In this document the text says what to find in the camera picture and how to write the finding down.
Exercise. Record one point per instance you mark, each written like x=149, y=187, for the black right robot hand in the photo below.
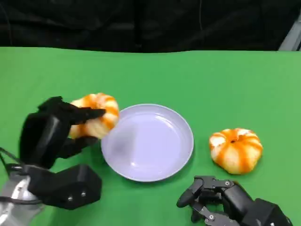
x=235, y=200

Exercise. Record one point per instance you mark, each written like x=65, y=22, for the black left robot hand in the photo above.
x=40, y=139

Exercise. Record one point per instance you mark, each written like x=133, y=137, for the orange and white bread roll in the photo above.
x=235, y=153
x=107, y=122

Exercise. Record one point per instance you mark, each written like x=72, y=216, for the lilac plate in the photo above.
x=152, y=146

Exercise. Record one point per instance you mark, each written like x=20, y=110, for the green table cloth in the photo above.
x=150, y=80

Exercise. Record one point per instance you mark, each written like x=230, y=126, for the black backdrop cloth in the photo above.
x=117, y=23

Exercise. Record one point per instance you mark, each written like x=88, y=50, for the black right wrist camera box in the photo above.
x=268, y=213

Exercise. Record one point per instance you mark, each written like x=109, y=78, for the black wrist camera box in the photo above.
x=268, y=213
x=68, y=186

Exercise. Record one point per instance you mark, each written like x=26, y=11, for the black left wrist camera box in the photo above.
x=68, y=186

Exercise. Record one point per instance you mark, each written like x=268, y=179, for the grey metal frame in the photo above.
x=291, y=37

